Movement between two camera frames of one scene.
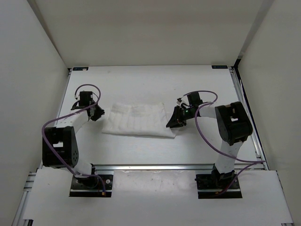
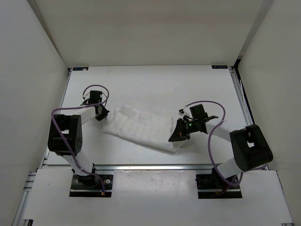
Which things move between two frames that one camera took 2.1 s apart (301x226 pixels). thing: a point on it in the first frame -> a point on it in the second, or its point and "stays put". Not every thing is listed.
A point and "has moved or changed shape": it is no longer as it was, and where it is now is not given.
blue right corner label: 219,67 stays put
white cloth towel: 148,119 has moved or changed shape
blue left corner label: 80,68 stays put
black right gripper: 176,120 -> 179,134
